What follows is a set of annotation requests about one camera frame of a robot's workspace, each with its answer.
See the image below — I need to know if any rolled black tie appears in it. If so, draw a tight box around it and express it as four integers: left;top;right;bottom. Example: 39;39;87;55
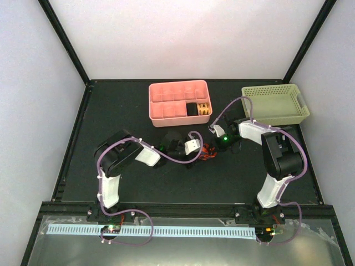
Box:
186;103;199;116

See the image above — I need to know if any light blue slotted cable duct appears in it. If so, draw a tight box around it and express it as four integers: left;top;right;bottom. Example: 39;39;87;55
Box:
46;224;256;240

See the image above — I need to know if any rolled yellow patterned tie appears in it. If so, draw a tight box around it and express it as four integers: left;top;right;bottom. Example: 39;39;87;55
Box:
197;103;210;115

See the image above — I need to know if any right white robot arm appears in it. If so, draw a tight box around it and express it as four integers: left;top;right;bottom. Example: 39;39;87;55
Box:
209;118;308;223

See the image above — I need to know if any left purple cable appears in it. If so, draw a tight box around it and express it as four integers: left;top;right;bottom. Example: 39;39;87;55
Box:
95;131;203;246

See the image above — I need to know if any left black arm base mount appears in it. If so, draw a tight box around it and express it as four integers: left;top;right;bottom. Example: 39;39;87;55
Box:
87;204;139;224

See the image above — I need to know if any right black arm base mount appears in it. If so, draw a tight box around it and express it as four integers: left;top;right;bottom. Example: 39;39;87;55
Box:
234;202;285;226

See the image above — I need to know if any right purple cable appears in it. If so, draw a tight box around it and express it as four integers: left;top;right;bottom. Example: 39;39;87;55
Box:
210;96;308;246

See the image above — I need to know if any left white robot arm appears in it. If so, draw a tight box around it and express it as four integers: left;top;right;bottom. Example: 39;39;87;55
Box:
94;129;204;221

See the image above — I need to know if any green perforated plastic basket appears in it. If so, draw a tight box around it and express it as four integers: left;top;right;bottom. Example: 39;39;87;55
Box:
241;84;310;126

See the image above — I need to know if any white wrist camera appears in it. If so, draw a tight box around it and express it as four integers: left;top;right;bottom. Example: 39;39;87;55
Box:
209;124;225;138
184;139;201;155

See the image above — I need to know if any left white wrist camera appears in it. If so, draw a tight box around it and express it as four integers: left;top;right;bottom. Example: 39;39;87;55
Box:
184;139;201;155

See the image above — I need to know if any black left frame post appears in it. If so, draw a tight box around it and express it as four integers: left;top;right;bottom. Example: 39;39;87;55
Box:
38;0;90;85

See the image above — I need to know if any black right frame post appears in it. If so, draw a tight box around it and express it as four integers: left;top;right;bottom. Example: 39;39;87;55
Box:
282;0;337;84

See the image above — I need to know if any orange navy striped tie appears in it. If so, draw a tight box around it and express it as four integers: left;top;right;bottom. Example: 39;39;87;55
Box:
199;143;217;161

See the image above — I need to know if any purple cable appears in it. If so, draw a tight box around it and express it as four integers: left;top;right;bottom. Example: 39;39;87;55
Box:
210;96;308;246
95;131;203;246

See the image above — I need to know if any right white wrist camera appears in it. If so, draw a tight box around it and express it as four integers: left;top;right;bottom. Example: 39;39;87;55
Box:
209;124;225;138

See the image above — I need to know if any black frame post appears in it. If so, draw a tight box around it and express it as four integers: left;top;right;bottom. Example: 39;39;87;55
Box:
282;0;337;84
38;0;90;85

